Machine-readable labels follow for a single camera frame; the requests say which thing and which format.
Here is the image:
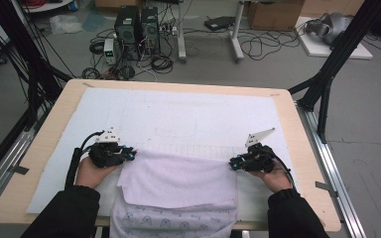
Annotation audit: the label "tangle of black floor cables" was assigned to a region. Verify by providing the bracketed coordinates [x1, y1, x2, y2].
[80, 28, 177, 82]

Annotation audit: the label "lilac printed towel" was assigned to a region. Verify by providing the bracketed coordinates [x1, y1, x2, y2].
[108, 148, 240, 238]

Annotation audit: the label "grey helmet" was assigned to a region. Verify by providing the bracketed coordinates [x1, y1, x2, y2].
[305, 12, 353, 46]

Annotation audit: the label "white floor board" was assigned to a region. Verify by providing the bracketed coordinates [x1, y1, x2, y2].
[294, 16, 374, 60]

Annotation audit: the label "loose black floor cables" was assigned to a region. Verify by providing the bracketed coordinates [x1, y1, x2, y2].
[237, 19, 312, 62]

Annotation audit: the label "flat black device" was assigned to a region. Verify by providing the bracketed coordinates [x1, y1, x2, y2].
[203, 15, 236, 32]

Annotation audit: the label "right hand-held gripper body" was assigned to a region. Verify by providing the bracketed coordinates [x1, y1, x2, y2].
[240, 127, 277, 174]

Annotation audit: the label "black frame stand with cables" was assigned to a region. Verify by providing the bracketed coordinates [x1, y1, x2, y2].
[0, 0, 73, 133]

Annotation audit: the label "grey tape piece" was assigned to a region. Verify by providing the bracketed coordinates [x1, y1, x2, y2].
[315, 180, 339, 198]
[9, 165, 30, 176]

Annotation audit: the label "large black computer tower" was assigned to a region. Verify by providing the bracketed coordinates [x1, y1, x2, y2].
[113, 5, 142, 61]

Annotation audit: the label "person's left hand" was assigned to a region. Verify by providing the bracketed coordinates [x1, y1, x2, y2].
[74, 156, 123, 189]

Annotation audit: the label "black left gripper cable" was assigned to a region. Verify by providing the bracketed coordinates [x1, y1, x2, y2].
[63, 130, 106, 190]

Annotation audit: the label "aluminium rail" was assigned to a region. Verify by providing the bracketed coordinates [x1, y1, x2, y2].
[296, 102, 367, 238]
[0, 108, 53, 217]

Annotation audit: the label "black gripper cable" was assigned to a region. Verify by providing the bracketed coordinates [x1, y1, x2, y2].
[273, 155, 295, 190]
[63, 130, 106, 190]

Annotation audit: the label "white desk leg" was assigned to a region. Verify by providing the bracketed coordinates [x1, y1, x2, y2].
[230, 0, 246, 63]
[177, 0, 188, 63]

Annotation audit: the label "white power supply box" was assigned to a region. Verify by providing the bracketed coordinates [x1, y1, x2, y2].
[103, 38, 117, 66]

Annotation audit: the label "brown cardboard box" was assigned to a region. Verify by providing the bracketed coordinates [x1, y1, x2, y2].
[246, 0, 306, 32]

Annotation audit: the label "blue-grey floor sheet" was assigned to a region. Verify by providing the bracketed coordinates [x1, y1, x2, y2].
[81, 9, 107, 33]

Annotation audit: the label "clear plastic bag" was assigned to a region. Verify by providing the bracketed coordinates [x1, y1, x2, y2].
[49, 14, 84, 36]

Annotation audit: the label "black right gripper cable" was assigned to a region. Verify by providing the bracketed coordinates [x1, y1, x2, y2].
[273, 155, 295, 190]

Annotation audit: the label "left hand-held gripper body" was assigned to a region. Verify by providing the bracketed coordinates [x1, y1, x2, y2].
[88, 127, 127, 169]

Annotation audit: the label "white grid mat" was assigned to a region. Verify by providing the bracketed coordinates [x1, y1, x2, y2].
[26, 86, 311, 223]

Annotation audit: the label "slim black computer tower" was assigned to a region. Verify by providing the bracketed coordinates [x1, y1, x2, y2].
[140, 6, 162, 56]

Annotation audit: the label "person's right hand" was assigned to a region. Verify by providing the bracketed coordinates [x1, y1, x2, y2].
[248, 165, 295, 194]

